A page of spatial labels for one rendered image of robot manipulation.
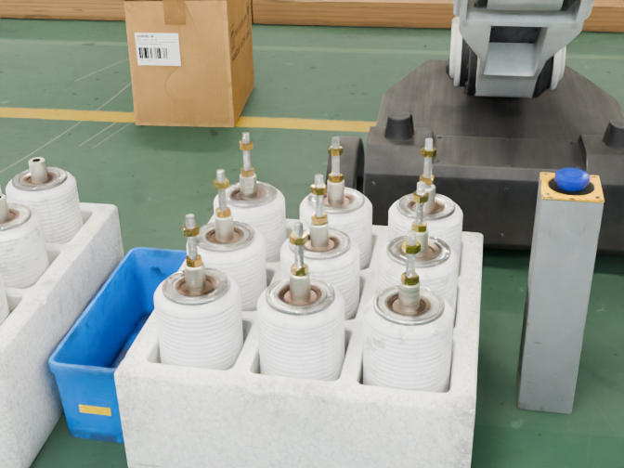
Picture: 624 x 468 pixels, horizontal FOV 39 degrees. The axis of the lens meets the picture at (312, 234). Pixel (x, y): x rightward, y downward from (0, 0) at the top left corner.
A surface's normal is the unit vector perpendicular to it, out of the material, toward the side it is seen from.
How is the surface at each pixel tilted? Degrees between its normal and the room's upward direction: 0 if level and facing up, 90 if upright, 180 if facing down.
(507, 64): 60
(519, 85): 135
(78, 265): 90
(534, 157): 0
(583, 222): 90
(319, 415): 90
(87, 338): 88
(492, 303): 0
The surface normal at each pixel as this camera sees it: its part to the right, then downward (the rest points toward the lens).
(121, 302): 0.98, 0.04
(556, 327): -0.19, 0.47
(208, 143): -0.02, -0.88
